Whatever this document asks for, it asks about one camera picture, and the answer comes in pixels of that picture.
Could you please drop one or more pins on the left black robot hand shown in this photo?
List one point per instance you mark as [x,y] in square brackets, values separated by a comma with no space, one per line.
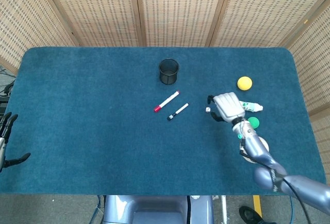
[7,131]

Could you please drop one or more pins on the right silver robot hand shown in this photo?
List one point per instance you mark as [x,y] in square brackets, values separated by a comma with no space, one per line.
[228,106]

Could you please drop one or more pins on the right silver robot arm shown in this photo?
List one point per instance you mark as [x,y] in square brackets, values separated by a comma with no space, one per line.
[268,162]

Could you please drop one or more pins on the white green labelled bottle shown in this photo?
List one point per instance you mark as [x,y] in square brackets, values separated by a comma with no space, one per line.
[252,106]

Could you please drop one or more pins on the yellow foam ball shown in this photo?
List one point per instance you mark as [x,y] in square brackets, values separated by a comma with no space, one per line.
[244,83]

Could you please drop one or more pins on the green foam ball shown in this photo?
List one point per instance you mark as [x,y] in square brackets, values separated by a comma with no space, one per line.
[254,122]

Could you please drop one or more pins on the black capped white marker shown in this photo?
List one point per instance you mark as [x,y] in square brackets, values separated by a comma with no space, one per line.
[178,111]

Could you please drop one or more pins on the beige upturned bowl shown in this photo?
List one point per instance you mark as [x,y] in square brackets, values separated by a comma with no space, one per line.
[263,145]

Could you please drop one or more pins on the red capped white marker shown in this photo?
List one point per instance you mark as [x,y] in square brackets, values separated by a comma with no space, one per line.
[167,101]

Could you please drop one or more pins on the black mesh pen cup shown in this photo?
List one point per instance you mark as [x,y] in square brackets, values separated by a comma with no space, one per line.
[168,71]

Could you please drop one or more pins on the blue felt table mat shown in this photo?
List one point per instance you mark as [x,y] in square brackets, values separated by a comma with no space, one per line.
[103,131]

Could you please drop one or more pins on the yellow floor tape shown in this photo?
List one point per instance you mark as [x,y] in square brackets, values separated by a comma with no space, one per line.
[257,203]

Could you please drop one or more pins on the black shoe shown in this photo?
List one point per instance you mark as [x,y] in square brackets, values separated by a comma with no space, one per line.
[249,215]

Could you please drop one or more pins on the woven bamboo folding screen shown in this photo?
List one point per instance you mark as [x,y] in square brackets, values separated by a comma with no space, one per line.
[165,10]

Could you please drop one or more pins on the silver robot torso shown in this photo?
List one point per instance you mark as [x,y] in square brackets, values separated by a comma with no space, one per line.
[147,209]

